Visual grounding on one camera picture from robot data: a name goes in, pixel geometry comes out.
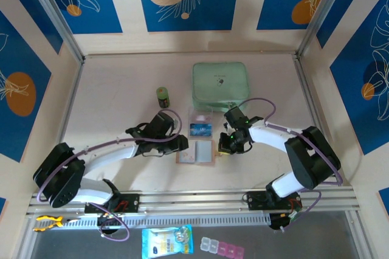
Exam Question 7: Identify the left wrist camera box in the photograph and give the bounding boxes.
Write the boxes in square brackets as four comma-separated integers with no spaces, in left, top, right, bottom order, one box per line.
[148,111,177,139]

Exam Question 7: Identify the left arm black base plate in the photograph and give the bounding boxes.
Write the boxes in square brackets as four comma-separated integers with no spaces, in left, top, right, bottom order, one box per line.
[84,192,141,214]

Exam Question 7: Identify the tan leather card holder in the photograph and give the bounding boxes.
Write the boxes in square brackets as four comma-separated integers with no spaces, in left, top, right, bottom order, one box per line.
[175,139,221,166]

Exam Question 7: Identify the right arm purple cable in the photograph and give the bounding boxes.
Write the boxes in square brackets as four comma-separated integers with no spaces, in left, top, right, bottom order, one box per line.
[236,97,343,234]

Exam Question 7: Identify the wide aluminium base rail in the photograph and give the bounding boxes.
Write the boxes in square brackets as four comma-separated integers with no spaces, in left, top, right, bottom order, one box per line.
[26,187,362,216]

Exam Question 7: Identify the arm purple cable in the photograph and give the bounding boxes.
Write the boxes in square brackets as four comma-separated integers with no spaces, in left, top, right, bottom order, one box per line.
[36,109,183,242]
[236,97,343,234]

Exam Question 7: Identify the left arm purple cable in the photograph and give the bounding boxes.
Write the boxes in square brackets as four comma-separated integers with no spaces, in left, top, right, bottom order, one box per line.
[36,109,183,242]

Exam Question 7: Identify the aluminium frame post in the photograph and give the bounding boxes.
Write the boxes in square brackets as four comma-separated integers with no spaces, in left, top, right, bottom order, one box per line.
[296,0,375,58]
[21,0,85,63]

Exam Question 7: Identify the blue white snack packet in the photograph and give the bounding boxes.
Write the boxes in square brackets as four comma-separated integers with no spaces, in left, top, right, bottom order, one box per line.
[141,224,195,257]

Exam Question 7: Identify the aluminium frame rail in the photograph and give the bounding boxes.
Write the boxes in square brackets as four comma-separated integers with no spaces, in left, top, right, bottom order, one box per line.
[292,55,342,186]
[57,58,85,147]

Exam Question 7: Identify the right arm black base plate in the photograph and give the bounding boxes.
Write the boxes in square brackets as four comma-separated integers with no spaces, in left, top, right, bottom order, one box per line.
[246,190,302,211]

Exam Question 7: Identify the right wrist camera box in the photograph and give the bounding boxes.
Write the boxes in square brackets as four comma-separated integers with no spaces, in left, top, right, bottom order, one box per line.
[224,106,249,130]

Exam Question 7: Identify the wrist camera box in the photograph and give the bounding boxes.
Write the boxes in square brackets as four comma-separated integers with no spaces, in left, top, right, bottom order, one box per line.
[224,106,249,130]
[148,111,177,139]

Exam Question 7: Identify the grey slotted cable duct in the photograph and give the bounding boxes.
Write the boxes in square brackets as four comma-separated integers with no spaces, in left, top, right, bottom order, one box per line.
[26,213,272,231]

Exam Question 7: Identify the yellow handled pliers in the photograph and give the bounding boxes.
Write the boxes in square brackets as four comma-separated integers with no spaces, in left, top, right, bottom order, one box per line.
[33,215,82,233]

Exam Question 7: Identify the pink clear pill organizer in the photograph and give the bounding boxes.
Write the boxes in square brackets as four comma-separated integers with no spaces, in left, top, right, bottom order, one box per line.
[199,237,245,258]

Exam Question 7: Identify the small green bottle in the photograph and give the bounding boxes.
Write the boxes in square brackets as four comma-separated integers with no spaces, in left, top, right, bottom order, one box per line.
[156,86,172,109]

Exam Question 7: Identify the mint green zip pouch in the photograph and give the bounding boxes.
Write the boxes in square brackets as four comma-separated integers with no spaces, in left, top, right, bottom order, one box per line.
[191,61,251,113]

